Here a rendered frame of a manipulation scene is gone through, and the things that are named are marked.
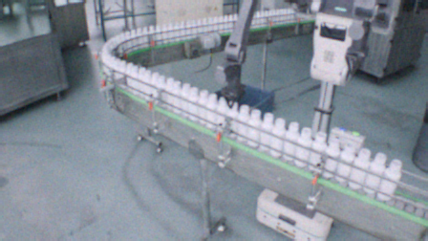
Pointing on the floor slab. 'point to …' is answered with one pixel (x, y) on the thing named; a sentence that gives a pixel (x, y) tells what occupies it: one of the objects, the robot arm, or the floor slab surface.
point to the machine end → (397, 40)
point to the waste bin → (422, 145)
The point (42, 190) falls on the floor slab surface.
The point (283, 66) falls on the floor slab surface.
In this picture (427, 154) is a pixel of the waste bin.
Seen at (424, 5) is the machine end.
